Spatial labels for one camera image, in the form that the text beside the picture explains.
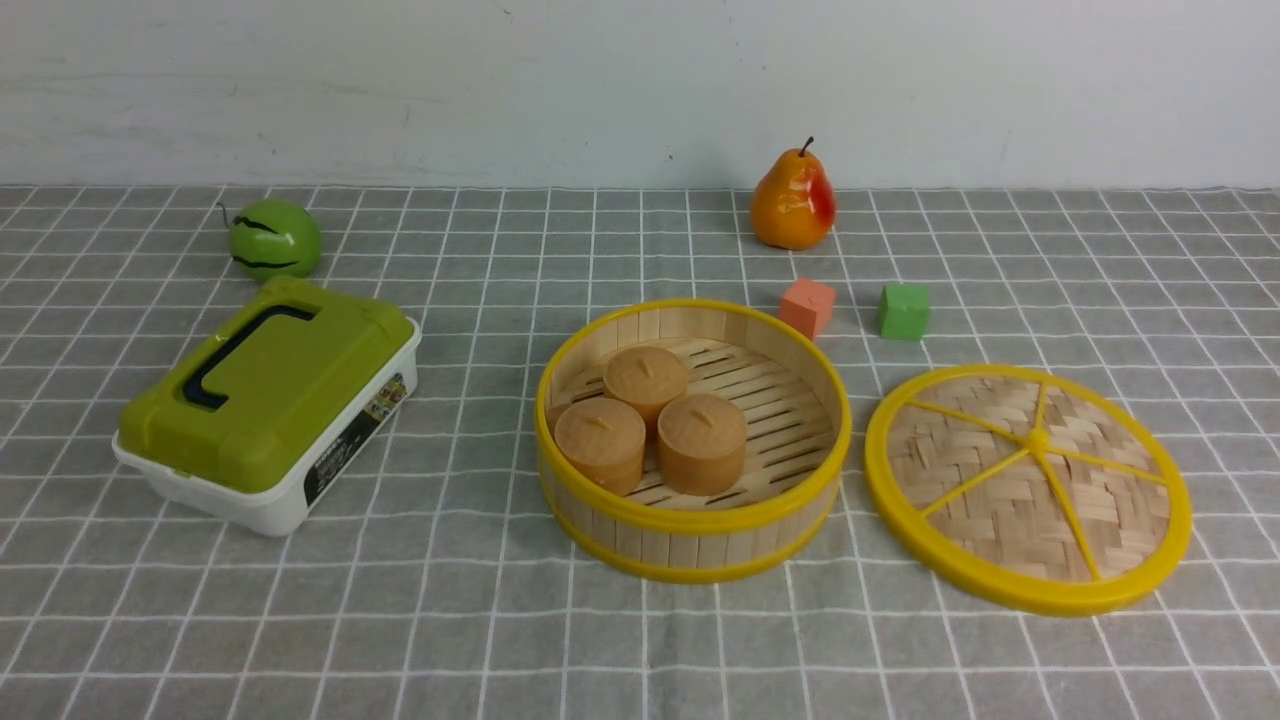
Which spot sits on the back brown toy bun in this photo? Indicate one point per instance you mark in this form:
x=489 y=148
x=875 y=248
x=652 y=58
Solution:
x=646 y=378

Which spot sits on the orange foam cube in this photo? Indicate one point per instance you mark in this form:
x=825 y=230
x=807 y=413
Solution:
x=807 y=306

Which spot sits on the green lidded white storage box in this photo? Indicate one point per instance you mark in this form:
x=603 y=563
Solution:
x=254 y=426

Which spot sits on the brown toy bun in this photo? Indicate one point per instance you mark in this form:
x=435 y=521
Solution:
x=646 y=378
x=605 y=439
x=701 y=444

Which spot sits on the orange red toy pear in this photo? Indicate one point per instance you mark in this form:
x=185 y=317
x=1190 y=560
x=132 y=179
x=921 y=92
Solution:
x=794 y=205

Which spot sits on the front left brown toy bun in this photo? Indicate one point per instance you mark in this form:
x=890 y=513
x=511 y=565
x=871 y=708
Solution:
x=605 y=439

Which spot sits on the yellow rimmed bamboo steamer basket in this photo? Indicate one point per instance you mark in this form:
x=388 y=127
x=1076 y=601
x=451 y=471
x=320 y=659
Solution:
x=799 y=434

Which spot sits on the green striped toy fruit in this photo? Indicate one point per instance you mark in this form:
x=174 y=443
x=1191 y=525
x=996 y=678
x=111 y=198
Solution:
x=272 y=237

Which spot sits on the green foam cube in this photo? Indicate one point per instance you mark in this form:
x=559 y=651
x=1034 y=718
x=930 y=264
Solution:
x=903 y=311

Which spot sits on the front right brown toy bun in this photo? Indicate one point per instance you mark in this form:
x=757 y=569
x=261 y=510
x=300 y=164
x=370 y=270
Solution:
x=701 y=444

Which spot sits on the yellow woven bamboo steamer lid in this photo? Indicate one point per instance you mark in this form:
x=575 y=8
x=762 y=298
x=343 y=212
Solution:
x=1027 y=489

